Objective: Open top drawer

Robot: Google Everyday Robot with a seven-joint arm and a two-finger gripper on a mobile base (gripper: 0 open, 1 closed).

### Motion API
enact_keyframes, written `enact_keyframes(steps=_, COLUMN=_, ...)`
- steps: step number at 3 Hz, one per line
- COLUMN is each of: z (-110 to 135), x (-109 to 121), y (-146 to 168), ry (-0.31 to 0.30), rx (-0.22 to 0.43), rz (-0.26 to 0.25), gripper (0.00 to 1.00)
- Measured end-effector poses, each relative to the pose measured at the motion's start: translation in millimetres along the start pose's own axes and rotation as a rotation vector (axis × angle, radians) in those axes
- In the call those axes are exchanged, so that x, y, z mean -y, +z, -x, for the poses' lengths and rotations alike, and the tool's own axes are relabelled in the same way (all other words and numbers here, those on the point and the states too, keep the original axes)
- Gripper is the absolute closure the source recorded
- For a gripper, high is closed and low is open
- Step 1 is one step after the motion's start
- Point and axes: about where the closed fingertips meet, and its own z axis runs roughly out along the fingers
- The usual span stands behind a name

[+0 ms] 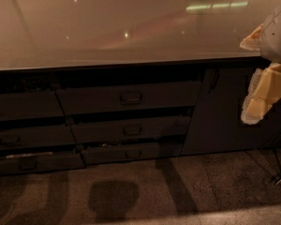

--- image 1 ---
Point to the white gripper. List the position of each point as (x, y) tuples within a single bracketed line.
[(277, 37)]

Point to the dark drawer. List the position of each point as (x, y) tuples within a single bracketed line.
[(128, 97), (137, 151), (28, 137), (56, 161), (17, 106), (130, 129)]

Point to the dark cabinet door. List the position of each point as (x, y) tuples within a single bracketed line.
[(216, 124)]

